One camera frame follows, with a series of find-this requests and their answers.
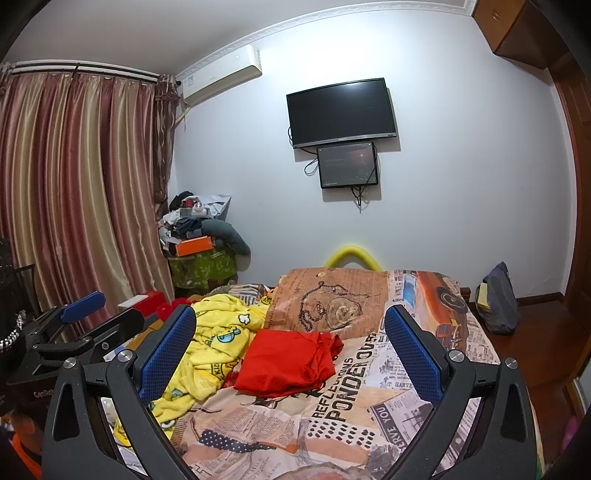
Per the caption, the wooden overhead cabinet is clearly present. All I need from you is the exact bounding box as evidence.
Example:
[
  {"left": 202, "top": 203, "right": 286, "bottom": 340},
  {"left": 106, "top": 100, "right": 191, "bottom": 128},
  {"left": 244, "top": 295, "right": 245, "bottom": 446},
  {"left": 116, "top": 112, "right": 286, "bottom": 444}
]
[{"left": 472, "top": 0, "right": 578, "bottom": 70}]

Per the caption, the orange box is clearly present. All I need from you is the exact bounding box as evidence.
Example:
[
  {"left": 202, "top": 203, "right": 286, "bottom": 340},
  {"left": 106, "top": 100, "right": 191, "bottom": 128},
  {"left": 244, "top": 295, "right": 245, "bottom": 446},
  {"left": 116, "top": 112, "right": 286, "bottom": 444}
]
[{"left": 174, "top": 236, "right": 214, "bottom": 257}]

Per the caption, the small black monitor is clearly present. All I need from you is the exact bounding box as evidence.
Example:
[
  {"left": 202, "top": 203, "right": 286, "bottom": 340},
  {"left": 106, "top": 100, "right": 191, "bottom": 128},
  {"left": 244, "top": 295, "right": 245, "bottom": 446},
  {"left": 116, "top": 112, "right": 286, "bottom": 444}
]
[{"left": 317, "top": 142, "right": 380, "bottom": 189}]

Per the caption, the black wall television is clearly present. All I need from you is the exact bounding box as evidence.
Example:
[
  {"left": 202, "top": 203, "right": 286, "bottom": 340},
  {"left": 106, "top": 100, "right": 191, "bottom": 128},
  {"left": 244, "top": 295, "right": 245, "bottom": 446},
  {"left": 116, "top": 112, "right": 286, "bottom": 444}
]
[{"left": 286, "top": 78, "right": 399, "bottom": 149}]

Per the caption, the white air conditioner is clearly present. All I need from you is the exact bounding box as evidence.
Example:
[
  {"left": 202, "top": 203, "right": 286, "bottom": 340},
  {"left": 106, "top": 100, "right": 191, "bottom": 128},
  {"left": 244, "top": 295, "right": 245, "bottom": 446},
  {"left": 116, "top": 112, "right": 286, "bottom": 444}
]
[{"left": 178, "top": 45, "right": 262, "bottom": 106}]

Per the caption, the pile of clothes and clutter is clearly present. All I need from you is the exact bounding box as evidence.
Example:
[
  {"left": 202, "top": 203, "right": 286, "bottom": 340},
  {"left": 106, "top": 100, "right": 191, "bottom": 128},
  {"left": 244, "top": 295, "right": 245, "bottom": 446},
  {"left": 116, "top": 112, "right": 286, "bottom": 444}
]
[{"left": 159, "top": 190, "right": 232, "bottom": 243}]

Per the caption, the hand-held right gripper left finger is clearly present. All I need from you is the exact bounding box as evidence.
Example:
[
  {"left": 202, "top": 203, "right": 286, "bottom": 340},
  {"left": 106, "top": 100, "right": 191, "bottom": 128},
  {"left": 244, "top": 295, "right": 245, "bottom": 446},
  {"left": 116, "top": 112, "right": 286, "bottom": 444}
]
[{"left": 41, "top": 305, "right": 200, "bottom": 480}]

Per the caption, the yellow foam tube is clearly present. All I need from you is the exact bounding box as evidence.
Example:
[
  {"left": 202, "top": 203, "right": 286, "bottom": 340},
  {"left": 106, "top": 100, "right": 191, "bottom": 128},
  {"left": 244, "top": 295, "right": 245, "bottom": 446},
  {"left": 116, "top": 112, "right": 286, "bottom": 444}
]
[{"left": 323, "top": 244, "right": 382, "bottom": 271}]

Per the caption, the grey bolster pillow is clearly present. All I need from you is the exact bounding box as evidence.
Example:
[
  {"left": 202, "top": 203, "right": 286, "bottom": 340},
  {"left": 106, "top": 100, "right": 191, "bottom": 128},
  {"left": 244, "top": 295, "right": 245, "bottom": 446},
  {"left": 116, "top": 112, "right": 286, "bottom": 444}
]
[{"left": 201, "top": 219, "right": 251, "bottom": 256}]

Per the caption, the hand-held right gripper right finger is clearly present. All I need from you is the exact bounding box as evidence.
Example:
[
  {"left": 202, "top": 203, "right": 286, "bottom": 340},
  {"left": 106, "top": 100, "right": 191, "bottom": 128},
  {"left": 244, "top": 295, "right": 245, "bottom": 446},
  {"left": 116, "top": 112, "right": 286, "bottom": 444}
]
[{"left": 379, "top": 304, "right": 539, "bottom": 480}]

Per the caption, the black chair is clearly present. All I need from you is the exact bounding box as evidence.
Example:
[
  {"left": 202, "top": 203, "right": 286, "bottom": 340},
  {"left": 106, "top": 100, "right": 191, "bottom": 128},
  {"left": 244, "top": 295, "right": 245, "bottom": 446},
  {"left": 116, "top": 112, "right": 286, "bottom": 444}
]
[{"left": 14, "top": 264, "right": 40, "bottom": 324}]

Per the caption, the yellow cartoon blanket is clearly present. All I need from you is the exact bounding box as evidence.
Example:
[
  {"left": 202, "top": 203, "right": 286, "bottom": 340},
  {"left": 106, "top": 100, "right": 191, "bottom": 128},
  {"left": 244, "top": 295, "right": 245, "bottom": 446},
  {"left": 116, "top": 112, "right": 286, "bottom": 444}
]
[{"left": 99, "top": 293, "right": 269, "bottom": 448}]

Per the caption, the red zip jacket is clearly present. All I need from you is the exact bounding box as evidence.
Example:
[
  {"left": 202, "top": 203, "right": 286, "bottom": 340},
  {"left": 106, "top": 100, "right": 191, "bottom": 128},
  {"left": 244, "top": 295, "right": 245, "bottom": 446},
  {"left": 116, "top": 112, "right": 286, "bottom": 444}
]
[{"left": 233, "top": 329, "right": 345, "bottom": 398}]

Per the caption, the person's left forearm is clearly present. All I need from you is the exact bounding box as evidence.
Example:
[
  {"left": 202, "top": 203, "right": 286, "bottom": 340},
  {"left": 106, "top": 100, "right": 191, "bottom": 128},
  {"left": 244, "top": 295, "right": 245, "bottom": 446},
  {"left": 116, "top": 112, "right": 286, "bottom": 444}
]
[{"left": 0, "top": 411, "right": 47, "bottom": 480}]

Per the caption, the grey backpack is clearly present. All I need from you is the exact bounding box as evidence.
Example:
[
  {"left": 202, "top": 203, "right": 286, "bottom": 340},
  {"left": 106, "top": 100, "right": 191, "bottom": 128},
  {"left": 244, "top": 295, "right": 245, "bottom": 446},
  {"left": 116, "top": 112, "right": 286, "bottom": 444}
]
[{"left": 475, "top": 261, "right": 520, "bottom": 335}]

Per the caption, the grey striped cloth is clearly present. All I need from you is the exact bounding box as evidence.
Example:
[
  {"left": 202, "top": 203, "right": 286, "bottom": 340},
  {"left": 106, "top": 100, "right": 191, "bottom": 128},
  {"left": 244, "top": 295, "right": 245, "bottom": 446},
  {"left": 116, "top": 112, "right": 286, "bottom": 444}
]
[{"left": 228, "top": 282, "right": 273, "bottom": 303}]

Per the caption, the curtain rail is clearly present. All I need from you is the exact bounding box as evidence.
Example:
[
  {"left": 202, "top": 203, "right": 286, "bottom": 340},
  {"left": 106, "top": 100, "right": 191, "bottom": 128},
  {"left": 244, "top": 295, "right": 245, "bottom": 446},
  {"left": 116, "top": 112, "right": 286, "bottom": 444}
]
[{"left": 9, "top": 64, "right": 160, "bottom": 84}]

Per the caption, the black garment with chain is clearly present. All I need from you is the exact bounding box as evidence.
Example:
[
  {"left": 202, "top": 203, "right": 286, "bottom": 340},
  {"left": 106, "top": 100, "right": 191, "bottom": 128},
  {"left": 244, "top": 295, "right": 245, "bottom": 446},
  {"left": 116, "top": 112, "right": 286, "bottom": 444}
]
[{"left": 0, "top": 237, "right": 28, "bottom": 356}]

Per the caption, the newspaper print bed sheet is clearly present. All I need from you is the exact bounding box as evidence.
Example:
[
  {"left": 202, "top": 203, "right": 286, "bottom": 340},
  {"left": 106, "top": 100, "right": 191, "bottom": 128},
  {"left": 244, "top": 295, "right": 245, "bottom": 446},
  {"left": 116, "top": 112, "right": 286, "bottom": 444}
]
[{"left": 99, "top": 268, "right": 546, "bottom": 480}]

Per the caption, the striped red beige curtain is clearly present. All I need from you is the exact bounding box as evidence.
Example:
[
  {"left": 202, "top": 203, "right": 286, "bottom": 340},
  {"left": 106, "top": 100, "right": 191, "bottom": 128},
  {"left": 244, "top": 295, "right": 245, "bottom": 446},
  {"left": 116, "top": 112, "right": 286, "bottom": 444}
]
[{"left": 0, "top": 65, "right": 181, "bottom": 342}]

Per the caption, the brown printed pillow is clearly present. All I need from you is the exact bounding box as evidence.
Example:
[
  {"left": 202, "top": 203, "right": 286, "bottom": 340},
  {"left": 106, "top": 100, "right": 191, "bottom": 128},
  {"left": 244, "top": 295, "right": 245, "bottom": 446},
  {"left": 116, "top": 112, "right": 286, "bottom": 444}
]
[{"left": 268, "top": 267, "right": 391, "bottom": 337}]

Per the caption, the green patterned cloth cover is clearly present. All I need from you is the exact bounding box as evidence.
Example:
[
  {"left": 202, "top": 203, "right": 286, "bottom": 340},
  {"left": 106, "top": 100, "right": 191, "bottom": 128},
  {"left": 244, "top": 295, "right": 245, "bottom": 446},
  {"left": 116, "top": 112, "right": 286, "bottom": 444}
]
[{"left": 167, "top": 249, "right": 238, "bottom": 289}]

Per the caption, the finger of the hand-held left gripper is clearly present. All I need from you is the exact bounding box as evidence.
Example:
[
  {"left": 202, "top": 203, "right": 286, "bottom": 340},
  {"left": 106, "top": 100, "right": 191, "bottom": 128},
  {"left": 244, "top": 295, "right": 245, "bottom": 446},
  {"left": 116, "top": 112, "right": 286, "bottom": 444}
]
[
  {"left": 21, "top": 291, "right": 106, "bottom": 344},
  {"left": 34, "top": 308, "right": 145, "bottom": 365}
]

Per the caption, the red and white box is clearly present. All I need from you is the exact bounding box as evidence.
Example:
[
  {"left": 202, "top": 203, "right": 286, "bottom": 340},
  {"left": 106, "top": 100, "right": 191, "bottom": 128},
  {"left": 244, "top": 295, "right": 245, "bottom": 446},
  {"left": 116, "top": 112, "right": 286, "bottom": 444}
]
[{"left": 117, "top": 291, "right": 166, "bottom": 320}]

